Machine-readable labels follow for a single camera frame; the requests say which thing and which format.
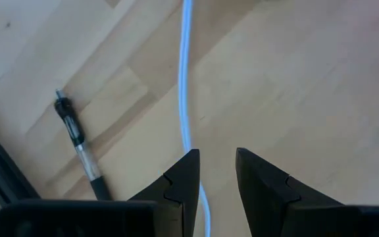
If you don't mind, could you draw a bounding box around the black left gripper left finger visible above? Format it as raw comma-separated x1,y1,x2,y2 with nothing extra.
128,148,201,237

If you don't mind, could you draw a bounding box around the white fan cable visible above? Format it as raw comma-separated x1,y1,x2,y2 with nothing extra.
177,0,212,237

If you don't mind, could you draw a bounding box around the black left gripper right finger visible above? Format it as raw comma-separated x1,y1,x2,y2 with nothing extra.
235,147,345,237

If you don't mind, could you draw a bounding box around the clear black click pen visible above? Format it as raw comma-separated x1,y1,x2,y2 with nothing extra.
53,88,114,202

